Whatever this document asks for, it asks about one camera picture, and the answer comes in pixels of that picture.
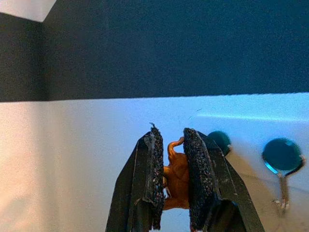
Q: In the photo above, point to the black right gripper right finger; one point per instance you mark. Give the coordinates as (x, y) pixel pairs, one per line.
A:
(207, 183)

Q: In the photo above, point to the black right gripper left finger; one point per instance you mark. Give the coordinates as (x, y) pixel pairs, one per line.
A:
(135, 183)

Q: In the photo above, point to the key bunch with orange figure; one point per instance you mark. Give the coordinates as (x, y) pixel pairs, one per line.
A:
(178, 174)

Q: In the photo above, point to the dark round wall hook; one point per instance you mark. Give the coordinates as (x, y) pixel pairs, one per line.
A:
(281, 154)
(220, 141)

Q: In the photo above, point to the white hook rail strip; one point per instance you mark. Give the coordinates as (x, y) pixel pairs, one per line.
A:
(251, 125)

